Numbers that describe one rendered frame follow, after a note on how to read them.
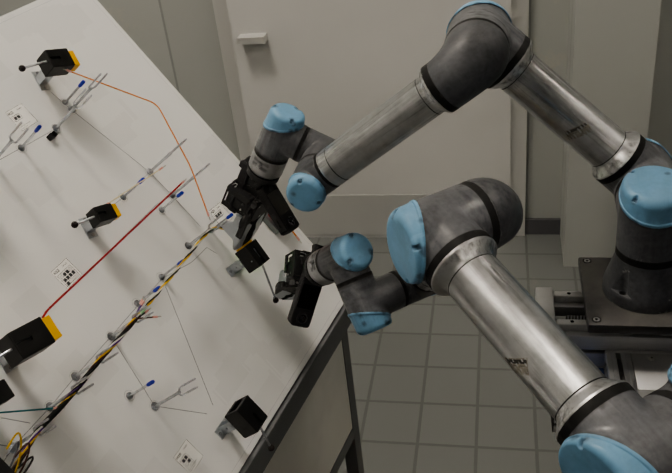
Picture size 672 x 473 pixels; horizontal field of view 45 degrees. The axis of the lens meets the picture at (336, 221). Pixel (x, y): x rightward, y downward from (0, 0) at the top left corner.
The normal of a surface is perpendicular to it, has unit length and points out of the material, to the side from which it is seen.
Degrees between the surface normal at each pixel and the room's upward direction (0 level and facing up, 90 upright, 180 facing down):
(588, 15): 90
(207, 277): 52
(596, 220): 90
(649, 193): 8
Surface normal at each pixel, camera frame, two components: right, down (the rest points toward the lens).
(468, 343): -0.10, -0.86
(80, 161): 0.66, -0.44
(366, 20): -0.17, 0.51
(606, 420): -0.39, -0.44
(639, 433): -0.01, -0.72
